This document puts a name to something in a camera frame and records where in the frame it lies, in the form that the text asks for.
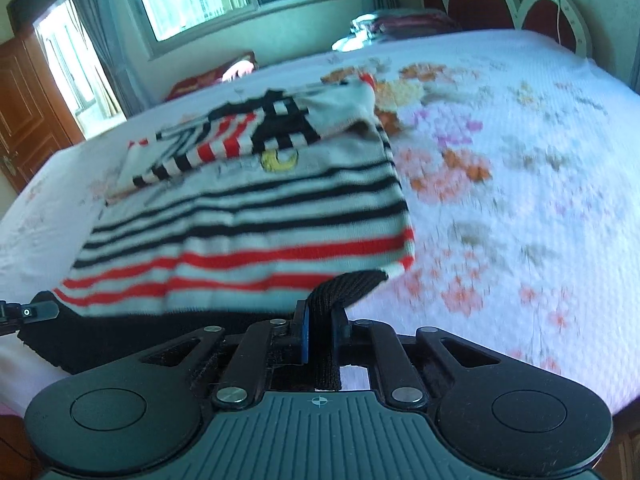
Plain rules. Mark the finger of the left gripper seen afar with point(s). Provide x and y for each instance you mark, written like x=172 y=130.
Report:
x=13 y=317

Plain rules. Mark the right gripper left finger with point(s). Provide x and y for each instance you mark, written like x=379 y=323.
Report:
x=263 y=348

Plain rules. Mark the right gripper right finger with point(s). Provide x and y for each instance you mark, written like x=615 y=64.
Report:
x=370 y=357

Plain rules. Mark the striped knit child sweater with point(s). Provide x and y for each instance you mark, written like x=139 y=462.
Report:
x=232 y=218

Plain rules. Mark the brown wooden door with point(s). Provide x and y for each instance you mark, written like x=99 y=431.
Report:
x=35 y=120

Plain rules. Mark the floral white bed sheet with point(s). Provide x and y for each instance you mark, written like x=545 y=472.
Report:
x=519 y=162

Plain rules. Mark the red folded blanket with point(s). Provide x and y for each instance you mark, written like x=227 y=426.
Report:
x=238 y=67

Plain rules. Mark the stack of folded bedding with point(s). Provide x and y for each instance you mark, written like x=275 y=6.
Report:
x=393 y=25

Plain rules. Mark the left blue-grey curtain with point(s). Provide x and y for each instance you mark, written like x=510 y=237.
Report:
x=99 y=20

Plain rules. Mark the red heart-shaped headboard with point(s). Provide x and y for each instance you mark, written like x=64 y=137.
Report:
x=559 y=20

